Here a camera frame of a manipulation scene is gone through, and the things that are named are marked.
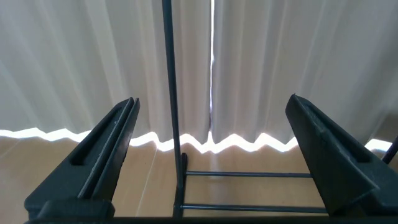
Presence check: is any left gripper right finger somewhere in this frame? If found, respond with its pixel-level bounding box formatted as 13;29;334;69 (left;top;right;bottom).
285;93;398;216

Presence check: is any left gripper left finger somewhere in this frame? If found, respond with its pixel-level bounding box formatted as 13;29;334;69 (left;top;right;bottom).
24;97;141;218

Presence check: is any black clothes rack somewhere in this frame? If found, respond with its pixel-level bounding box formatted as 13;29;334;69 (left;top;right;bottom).
160;0;398;218

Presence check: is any beige curtain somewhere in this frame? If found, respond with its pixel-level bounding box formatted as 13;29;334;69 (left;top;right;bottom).
0;0;398;154

